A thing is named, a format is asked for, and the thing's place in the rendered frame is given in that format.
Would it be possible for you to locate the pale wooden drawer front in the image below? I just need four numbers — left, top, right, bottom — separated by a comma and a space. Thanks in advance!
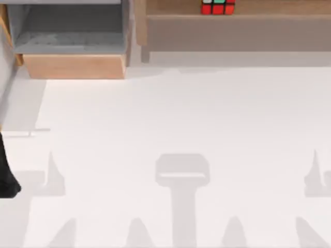
22, 53, 125, 80

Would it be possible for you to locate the pulled-out drawer grey inside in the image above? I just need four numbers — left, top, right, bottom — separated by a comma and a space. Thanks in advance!
5, 0, 131, 55

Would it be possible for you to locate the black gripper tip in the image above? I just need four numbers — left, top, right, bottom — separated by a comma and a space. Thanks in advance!
0, 132, 22, 199

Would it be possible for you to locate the wooden open shelf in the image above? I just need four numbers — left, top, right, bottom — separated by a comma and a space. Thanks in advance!
134, 0, 331, 64

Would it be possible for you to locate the colourful puzzle cube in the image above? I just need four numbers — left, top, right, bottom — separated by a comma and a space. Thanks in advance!
201, 0, 236, 16

